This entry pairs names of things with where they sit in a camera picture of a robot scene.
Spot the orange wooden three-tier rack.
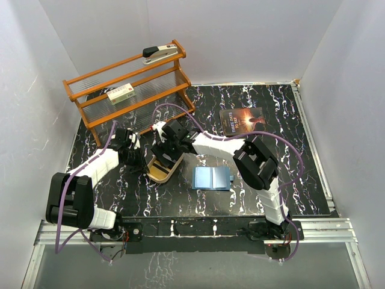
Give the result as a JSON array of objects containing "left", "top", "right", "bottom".
[{"left": 63, "top": 40, "right": 196, "bottom": 146}]

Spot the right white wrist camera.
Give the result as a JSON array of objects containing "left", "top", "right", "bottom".
[{"left": 151, "top": 121, "right": 167, "bottom": 143}]

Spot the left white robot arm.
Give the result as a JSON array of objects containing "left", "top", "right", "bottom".
[{"left": 46, "top": 128, "right": 147, "bottom": 240}]

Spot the black and beige stapler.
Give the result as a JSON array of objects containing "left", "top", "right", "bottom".
[{"left": 142, "top": 44, "right": 178, "bottom": 65}]

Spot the dark book with sunset cover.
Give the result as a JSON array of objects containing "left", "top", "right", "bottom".
[{"left": 220, "top": 107, "right": 267, "bottom": 137}]

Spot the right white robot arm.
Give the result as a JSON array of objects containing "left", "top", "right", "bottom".
[{"left": 151, "top": 119, "right": 291, "bottom": 239}]

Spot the green and white small box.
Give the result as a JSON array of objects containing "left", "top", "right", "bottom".
[{"left": 106, "top": 83, "right": 136, "bottom": 105}]

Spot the blue leather card holder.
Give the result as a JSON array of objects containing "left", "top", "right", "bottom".
[{"left": 192, "top": 166, "right": 235, "bottom": 191}]

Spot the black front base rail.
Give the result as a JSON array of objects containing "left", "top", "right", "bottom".
[{"left": 122, "top": 215, "right": 304, "bottom": 256}]

